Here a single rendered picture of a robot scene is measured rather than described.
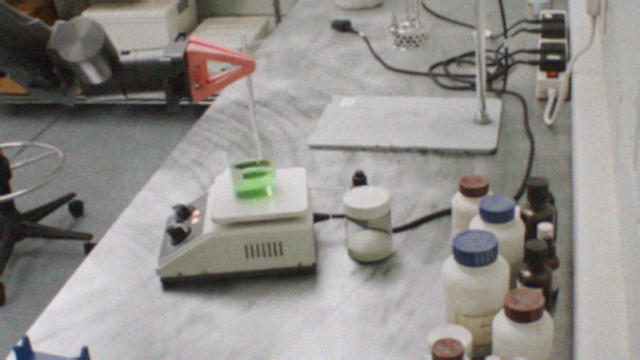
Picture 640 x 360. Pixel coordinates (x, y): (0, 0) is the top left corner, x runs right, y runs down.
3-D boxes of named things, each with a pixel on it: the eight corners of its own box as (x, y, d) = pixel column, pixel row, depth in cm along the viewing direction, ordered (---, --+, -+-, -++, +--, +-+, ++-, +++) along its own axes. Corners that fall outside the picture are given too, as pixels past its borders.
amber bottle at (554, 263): (527, 290, 110) (529, 233, 106) (549, 284, 111) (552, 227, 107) (541, 303, 107) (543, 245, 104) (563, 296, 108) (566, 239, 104)
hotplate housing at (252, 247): (157, 286, 117) (147, 231, 114) (168, 234, 129) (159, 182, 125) (334, 272, 117) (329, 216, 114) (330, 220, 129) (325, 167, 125)
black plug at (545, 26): (529, 39, 176) (529, 28, 175) (529, 31, 180) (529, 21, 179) (566, 39, 174) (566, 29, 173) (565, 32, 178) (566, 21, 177)
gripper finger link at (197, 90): (255, 24, 112) (179, 30, 113) (249, 44, 106) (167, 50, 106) (262, 77, 115) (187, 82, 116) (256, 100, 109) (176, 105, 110)
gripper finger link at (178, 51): (254, 29, 110) (176, 35, 111) (247, 50, 104) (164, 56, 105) (260, 83, 113) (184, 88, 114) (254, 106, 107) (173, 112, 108)
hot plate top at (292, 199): (210, 225, 114) (209, 218, 114) (216, 180, 125) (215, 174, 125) (308, 216, 114) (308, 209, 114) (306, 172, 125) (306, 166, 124)
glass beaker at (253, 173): (283, 203, 117) (276, 140, 113) (232, 210, 116) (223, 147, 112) (278, 178, 123) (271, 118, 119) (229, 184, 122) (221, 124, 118)
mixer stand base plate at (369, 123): (305, 149, 150) (304, 143, 149) (332, 100, 167) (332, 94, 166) (495, 154, 143) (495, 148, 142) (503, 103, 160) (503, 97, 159)
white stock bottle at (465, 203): (480, 235, 122) (480, 166, 117) (504, 253, 117) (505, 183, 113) (444, 247, 120) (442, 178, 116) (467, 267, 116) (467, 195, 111)
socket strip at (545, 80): (536, 99, 160) (536, 75, 158) (540, 27, 194) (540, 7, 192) (568, 100, 159) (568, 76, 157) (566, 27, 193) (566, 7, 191)
